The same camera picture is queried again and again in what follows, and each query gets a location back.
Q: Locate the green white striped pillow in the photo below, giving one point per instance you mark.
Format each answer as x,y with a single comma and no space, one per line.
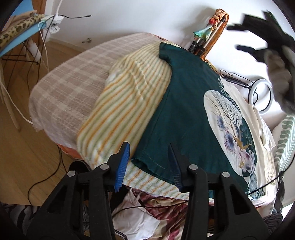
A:
283,152

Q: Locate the yellow striped bed blanket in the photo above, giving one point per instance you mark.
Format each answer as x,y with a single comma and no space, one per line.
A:
134,88

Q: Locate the white desk lamp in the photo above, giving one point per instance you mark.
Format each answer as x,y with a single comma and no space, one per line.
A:
49,25

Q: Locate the clothes pile below bed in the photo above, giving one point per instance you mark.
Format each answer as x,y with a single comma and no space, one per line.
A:
143,216

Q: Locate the leopard print cloth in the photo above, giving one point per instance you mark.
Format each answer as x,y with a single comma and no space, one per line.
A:
16,29

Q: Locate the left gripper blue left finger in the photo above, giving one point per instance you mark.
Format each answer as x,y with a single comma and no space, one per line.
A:
78,207

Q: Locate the white crumpled shirt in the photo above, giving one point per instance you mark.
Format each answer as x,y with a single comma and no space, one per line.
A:
264,132

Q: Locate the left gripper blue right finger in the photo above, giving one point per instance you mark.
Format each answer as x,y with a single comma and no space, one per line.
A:
217,206

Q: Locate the colourful orange scarf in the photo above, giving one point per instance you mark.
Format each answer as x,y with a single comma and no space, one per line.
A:
219,13

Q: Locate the blue ironing board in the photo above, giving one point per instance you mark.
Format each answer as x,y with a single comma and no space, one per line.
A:
13,8

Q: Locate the grey gloved right hand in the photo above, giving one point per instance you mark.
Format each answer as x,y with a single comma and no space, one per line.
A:
281,78

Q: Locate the silver folded tripod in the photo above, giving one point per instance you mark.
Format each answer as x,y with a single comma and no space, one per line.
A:
204,36

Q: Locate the pink checked mattress cover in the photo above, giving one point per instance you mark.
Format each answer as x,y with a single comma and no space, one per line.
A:
63,99

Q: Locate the green cream tree print t-shirt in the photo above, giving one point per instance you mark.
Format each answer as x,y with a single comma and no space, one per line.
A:
222,132

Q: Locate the white ring light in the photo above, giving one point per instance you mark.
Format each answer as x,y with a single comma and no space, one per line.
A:
260,95

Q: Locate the black ring light stand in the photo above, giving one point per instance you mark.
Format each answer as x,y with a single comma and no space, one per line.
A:
231,79

